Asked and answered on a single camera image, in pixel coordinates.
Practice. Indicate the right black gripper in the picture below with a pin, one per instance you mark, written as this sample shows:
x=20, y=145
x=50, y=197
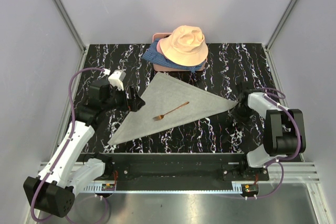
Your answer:
x=242, y=120

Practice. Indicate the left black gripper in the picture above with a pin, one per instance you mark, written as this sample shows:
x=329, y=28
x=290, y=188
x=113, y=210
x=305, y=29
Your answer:
x=134, y=104

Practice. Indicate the copper fork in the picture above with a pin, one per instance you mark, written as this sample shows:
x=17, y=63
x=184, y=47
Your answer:
x=160, y=117

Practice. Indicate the grey cloth napkin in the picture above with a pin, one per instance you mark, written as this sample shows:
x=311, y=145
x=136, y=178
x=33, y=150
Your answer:
x=163, y=94

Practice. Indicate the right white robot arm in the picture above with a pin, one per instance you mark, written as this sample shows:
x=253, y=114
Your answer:
x=284, y=132

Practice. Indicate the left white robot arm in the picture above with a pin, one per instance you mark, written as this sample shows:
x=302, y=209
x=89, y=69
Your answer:
x=54, y=189

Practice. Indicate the pink plastic tray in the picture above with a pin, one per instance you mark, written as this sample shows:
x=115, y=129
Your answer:
x=160, y=68

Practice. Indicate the blue patterned cloth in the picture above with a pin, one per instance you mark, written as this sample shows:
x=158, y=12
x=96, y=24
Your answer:
x=162, y=64

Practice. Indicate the peach bucket hat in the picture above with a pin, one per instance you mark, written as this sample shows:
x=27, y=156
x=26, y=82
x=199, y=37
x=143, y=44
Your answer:
x=185, y=46

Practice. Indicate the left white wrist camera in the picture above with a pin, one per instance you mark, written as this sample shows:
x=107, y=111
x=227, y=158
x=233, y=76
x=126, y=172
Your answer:
x=115, y=78

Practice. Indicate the white slotted cable duct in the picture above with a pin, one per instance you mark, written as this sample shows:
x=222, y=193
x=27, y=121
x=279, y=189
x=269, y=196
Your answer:
x=102, y=188

